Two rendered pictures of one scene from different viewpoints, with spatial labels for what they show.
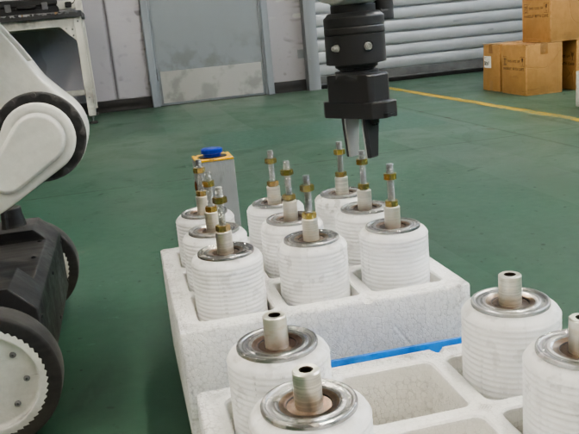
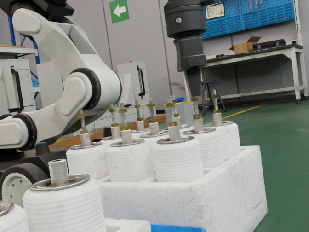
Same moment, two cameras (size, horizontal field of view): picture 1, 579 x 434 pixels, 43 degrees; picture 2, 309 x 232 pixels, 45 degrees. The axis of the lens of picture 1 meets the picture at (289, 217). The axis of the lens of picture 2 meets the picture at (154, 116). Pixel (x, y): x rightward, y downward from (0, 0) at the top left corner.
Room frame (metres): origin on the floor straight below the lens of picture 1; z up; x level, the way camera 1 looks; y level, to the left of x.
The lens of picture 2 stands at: (0.42, -0.63, 0.34)
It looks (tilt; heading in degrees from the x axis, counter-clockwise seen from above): 3 degrees down; 43
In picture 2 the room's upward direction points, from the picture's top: 8 degrees counter-clockwise
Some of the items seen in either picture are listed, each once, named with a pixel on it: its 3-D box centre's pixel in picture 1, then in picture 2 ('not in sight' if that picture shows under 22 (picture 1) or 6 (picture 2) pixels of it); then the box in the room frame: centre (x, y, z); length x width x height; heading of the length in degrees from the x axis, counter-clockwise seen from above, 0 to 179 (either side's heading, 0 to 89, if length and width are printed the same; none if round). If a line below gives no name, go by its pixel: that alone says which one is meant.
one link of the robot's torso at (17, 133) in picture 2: not in sight; (26, 130); (1.15, 0.76, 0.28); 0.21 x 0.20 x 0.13; 102
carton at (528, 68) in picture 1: (531, 67); not in sight; (4.57, -1.57, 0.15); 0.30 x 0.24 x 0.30; 11
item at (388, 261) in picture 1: (395, 288); (181, 185); (0.99, -0.14, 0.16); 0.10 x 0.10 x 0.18
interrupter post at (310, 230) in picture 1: (310, 229); (126, 137); (0.96, -0.03, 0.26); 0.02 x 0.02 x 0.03
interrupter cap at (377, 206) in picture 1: (364, 207); (199, 131); (1.10, -0.12, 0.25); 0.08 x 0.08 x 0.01
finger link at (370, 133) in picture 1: (373, 136); (194, 82); (1.08, -0.14, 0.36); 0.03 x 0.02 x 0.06; 135
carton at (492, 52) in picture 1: (512, 65); not in sight; (4.89, -1.55, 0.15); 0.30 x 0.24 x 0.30; 101
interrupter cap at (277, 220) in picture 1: (290, 219); (155, 135); (1.08, 0.00, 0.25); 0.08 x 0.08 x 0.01
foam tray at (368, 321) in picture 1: (300, 318); (164, 200); (1.08, 0.00, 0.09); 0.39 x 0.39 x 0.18; 12
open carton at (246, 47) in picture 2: not in sight; (245, 47); (5.40, 2.08, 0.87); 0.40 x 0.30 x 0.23; 88
